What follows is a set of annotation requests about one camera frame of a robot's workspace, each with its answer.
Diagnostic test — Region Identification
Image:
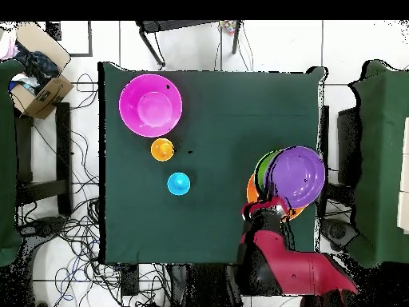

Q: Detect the green bowl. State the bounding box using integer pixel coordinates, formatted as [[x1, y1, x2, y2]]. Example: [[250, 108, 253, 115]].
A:
[[254, 150, 280, 196]]

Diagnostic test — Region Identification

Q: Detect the purple bowl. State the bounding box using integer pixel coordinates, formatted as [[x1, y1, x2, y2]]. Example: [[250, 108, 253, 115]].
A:
[[264, 146, 326, 209]]

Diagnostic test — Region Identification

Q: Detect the blue cup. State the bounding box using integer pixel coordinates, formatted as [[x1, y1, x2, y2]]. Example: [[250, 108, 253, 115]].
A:
[[166, 172, 192, 197]]

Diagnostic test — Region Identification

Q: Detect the pink bowl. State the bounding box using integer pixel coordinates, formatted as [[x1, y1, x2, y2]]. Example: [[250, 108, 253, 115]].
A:
[[118, 74, 184, 138]]

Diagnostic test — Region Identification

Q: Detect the orange bowl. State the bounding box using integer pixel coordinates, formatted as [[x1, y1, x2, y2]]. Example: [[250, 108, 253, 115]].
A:
[[246, 173, 306, 223]]

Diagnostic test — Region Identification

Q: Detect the orange cup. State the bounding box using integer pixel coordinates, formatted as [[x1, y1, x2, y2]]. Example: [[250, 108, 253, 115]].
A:
[[150, 138, 176, 162]]

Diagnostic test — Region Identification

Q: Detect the dark green table cloth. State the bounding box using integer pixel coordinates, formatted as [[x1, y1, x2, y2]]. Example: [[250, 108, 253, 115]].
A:
[[97, 61, 327, 265]]

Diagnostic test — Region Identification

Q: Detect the black box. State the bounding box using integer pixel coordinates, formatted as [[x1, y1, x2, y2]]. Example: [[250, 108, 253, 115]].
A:
[[337, 106, 362, 188]]

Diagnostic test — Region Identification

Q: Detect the green cloth covered table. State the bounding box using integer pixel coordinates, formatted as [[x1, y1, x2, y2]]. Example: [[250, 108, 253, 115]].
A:
[[346, 59, 409, 268], [0, 59, 25, 267]]

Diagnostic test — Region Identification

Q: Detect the colourful toy pile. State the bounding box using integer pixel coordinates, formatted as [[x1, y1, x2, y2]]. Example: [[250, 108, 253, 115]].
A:
[[220, 20, 237, 36]]

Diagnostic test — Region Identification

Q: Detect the cardboard box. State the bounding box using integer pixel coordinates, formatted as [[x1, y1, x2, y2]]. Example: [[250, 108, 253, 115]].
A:
[[9, 22, 75, 120]]

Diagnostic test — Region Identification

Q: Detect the dark blue cloth bundle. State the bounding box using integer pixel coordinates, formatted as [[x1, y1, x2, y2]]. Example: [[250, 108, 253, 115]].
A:
[[14, 41, 60, 94]]

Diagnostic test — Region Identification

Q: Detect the pink white cloth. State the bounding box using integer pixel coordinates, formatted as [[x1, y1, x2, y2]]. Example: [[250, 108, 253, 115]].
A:
[[0, 30, 18, 60]]

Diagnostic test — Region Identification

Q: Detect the tangle of floor cables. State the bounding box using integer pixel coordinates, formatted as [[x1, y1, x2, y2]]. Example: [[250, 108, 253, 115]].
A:
[[18, 73, 170, 307]]

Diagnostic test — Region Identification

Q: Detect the black metal stool frame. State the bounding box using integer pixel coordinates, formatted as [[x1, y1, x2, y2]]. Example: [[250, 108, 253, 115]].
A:
[[135, 20, 243, 70]]

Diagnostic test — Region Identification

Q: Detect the black bench frame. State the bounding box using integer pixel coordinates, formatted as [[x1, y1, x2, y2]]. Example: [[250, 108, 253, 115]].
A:
[[14, 102, 73, 218]]

